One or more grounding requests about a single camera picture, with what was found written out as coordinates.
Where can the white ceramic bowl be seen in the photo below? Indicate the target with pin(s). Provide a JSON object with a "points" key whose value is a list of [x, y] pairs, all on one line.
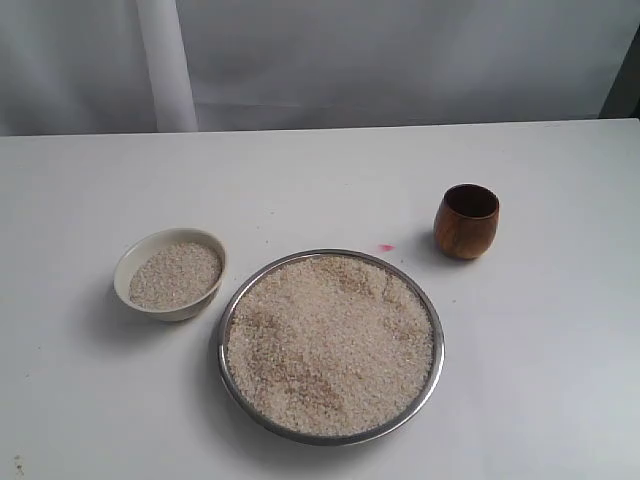
{"points": [[139, 253]]}

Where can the round steel tray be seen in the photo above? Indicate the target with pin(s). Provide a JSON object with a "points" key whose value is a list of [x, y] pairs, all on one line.
{"points": [[218, 345]]}

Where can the rice heap in tray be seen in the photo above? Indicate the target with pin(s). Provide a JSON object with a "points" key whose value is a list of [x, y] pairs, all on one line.
{"points": [[330, 346]]}

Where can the brown wooden cup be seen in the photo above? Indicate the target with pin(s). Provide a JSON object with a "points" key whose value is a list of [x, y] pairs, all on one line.
{"points": [[466, 221]]}

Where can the white backdrop curtain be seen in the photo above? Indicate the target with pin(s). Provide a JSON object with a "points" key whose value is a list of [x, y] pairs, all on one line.
{"points": [[82, 67]]}

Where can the rice in white bowl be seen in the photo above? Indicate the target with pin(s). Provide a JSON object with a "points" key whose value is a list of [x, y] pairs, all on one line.
{"points": [[175, 276]]}

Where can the dark metal frame post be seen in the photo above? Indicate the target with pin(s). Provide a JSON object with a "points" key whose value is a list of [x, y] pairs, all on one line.
{"points": [[622, 101]]}

